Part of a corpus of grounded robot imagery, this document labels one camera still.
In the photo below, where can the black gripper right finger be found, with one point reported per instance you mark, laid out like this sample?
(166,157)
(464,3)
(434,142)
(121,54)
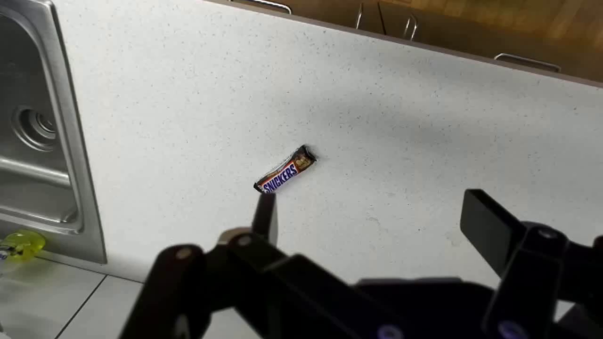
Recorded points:
(549,285)

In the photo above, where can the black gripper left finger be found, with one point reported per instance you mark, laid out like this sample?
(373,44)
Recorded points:
(277,297)

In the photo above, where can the Snickers chocolate bar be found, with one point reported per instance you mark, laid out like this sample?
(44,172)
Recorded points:
(300,161)

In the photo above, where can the wooden lower cabinet drawers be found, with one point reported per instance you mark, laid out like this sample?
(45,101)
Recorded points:
(556,37)

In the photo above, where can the stainless steel double sink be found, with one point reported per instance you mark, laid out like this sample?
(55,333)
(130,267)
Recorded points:
(45,182)

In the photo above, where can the yellow dish soap bottle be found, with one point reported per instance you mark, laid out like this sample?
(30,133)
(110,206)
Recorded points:
(21,246)

